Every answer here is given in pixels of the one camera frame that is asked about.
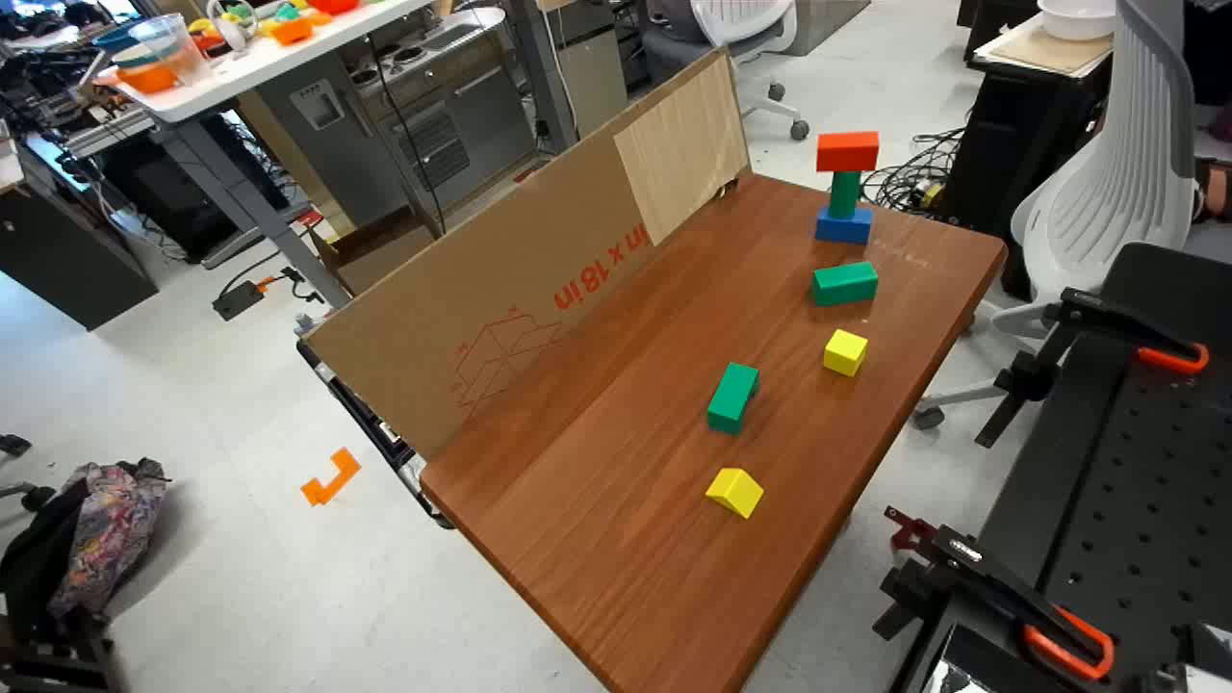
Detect yellow cube block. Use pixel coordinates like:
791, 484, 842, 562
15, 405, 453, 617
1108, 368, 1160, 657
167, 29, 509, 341
824, 327, 870, 378

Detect green block near centre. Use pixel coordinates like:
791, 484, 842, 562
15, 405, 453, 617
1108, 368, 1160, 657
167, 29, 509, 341
706, 362, 757, 436

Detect yellow wedge block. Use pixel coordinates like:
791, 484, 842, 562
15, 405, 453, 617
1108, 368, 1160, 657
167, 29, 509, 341
706, 467, 762, 520

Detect green block near tower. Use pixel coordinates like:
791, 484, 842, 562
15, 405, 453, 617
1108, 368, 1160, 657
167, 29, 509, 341
810, 263, 877, 309

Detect blue base block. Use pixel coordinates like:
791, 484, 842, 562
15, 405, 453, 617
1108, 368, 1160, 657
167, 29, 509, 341
817, 209, 870, 247

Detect green upright tower block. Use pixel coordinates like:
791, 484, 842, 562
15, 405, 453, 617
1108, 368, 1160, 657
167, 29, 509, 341
826, 169, 857, 215

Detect red top block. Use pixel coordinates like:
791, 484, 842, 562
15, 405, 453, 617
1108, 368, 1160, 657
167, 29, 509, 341
817, 131, 877, 172

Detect brown cardboard panel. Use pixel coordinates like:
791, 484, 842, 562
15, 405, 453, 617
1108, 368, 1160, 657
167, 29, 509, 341
309, 131, 652, 455

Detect light plywood board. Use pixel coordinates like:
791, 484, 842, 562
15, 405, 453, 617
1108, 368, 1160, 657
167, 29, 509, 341
616, 49, 748, 241

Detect grey filing cabinet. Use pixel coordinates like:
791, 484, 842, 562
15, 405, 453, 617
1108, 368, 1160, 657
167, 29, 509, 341
352, 9, 535, 210

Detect orange floor tape marker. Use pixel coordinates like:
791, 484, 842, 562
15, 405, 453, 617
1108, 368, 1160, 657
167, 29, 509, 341
299, 446, 363, 503

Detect white rolling chair background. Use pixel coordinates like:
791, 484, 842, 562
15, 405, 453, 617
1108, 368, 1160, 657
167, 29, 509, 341
644, 0, 810, 141

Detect white adjustable desk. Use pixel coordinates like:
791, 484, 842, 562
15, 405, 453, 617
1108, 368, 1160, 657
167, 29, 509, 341
99, 0, 431, 303

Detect black perforated metal cart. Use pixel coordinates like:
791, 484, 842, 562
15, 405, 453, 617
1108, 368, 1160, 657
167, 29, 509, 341
892, 241, 1232, 693

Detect white mesh office chair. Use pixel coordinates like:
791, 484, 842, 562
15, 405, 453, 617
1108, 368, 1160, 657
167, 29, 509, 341
912, 0, 1199, 444

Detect clear bowl with orange item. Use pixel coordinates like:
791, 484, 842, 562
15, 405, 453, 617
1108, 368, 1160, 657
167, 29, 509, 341
113, 13, 204, 93

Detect orange handled clamp lower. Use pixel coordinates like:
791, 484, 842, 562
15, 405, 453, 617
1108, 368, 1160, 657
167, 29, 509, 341
873, 508, 1118, 682

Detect orange handled clamp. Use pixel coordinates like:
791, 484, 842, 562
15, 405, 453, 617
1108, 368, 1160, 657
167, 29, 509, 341
1059, 290, 1213, 378
873, 508, 1118, 682

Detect orange handled clamp upper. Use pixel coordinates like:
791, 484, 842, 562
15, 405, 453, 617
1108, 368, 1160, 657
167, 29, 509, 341
1059, 290, 1213, 378

